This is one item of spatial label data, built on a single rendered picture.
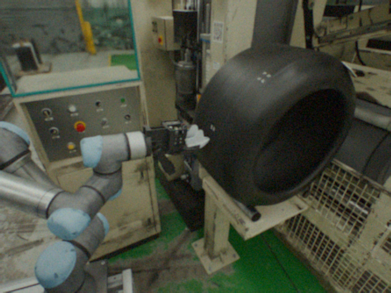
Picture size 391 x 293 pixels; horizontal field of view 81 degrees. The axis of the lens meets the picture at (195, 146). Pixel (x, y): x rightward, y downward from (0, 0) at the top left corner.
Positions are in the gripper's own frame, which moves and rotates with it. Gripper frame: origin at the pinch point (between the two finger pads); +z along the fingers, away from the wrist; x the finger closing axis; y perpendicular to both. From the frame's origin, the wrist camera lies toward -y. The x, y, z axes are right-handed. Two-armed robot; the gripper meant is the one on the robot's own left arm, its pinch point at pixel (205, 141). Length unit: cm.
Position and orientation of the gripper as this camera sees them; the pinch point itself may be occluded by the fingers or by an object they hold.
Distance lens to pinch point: 73.5
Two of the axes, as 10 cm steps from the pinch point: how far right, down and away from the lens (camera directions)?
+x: -4.6, -4.8, 7.5
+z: 8.8, -1.4, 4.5
